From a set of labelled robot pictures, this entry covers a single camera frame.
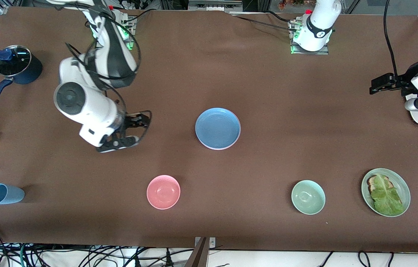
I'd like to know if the blue plate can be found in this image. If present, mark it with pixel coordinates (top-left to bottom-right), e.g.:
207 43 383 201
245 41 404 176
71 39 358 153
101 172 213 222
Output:
195 108 241 149

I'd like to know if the pink bowl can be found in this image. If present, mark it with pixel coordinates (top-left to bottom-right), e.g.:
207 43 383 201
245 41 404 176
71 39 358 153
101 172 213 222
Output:
146 175 181 210

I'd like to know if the brown bread slice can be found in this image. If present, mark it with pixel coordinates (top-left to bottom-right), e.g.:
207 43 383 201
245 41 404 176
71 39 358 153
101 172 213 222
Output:
367 175 394 194

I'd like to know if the green plate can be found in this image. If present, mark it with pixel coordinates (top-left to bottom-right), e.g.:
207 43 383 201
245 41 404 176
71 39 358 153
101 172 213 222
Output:
361 168 411 217

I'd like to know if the dark blue pot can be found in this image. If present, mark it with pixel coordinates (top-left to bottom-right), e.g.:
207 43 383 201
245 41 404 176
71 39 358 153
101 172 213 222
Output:
0 45 43 110

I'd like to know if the green lettuce leaf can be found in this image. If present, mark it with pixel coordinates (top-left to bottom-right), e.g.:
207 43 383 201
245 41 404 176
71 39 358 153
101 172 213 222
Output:
370 174 404 216

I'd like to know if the green bowl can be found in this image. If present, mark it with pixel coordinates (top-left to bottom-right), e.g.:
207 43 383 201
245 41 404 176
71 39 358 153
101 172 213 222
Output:
291 180 326 215

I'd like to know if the glass lid blue knob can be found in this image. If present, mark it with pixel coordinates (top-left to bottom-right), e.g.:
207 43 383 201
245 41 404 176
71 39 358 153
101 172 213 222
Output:
0 45 32 77

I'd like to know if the blue cup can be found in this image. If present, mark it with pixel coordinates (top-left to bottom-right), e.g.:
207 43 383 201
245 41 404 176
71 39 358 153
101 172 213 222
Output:
0 184 25 205

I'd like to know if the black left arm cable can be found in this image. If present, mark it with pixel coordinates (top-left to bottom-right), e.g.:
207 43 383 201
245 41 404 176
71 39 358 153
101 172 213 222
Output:
383 0 399 77

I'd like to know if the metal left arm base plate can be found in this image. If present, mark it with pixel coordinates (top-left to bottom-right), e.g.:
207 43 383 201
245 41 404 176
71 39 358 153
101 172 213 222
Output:
289 19 330 55

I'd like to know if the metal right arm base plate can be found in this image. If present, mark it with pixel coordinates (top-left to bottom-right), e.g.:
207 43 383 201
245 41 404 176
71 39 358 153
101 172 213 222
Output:
118 16 136 51

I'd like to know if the black cable at base plate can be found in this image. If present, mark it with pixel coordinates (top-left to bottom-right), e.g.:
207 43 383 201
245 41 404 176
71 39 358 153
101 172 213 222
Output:
125 8 158 23

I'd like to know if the black cable across table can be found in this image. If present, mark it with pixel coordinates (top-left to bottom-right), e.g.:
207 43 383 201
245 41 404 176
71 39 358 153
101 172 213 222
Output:
230 14 295 31

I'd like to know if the metal table edge bracket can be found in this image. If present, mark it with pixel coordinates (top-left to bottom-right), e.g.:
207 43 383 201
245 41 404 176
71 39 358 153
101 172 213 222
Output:
194 237 216 248

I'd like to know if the dark camera stand strut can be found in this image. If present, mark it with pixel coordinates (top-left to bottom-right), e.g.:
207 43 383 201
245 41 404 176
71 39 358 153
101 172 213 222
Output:
185 237 210 267

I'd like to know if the green cable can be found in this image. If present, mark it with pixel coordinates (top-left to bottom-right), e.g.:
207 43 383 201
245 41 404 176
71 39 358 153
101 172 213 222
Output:
19 244 29 267

